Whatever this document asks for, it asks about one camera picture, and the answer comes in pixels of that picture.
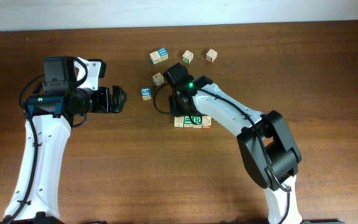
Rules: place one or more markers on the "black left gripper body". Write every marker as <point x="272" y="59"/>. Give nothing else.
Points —
<point x="99" y="100"/>

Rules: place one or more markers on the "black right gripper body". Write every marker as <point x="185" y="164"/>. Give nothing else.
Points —
<point x="177" y="109"/>

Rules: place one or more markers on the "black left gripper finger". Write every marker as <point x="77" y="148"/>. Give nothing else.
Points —
<point x="118" y="93"/>
<point x="117" y="105"/>

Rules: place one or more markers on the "wooden letter M block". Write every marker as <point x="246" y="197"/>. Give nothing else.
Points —
<point x="179" y="121"/>

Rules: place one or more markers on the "green letter B block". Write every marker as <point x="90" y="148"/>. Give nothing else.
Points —
<point x="187" y="122"/>

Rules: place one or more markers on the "green letter R block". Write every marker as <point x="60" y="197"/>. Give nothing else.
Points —
<point x="197" y="122"/>

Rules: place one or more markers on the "red sided wooden block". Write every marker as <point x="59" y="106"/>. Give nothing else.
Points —
<point x="206" y="122"/>

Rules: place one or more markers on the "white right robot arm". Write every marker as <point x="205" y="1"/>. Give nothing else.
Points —
<point x="268" y="150"/>

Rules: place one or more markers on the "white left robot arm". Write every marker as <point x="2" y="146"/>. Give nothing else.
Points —
<point x="63" y="96"/>

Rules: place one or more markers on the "blue number five block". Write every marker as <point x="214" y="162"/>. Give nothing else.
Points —
<point x="146" y="93"/>

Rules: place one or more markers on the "baseball picture wooden block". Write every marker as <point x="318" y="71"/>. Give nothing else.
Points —
<point x="158" y="79"/>

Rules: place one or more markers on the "green sided wooden block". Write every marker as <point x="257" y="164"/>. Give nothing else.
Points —
<point x="187" y="56"/>

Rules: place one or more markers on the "plain wooden block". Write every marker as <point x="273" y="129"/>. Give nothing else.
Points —
<point x="155" y="57"/>

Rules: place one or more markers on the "blue top wooden block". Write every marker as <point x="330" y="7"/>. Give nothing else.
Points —
<point x="163" y="53"/>

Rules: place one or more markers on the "red sided far block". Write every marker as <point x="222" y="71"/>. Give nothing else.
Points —
<point x="211" y="55"/>

